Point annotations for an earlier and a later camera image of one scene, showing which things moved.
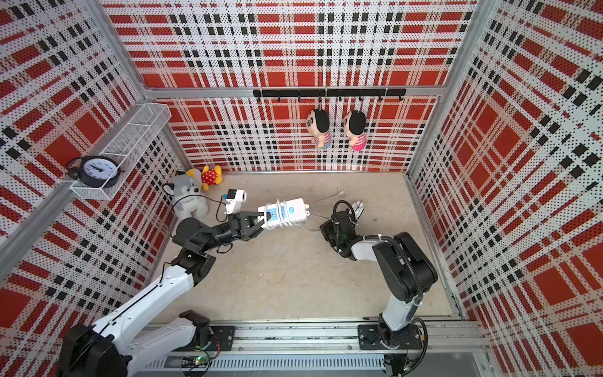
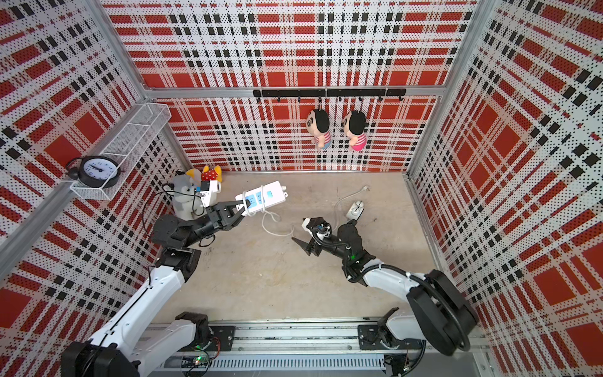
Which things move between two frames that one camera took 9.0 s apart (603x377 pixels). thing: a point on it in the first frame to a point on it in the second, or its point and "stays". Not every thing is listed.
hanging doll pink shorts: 354,125 stays
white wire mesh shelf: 130,145 stays
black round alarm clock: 97,171 stays
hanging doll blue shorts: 318,124 stays
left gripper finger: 256,229 to 237,218
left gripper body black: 235,227 to 215,217
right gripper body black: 330,235 to 330,245
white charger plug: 358,207 stays
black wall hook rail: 359,93 stays
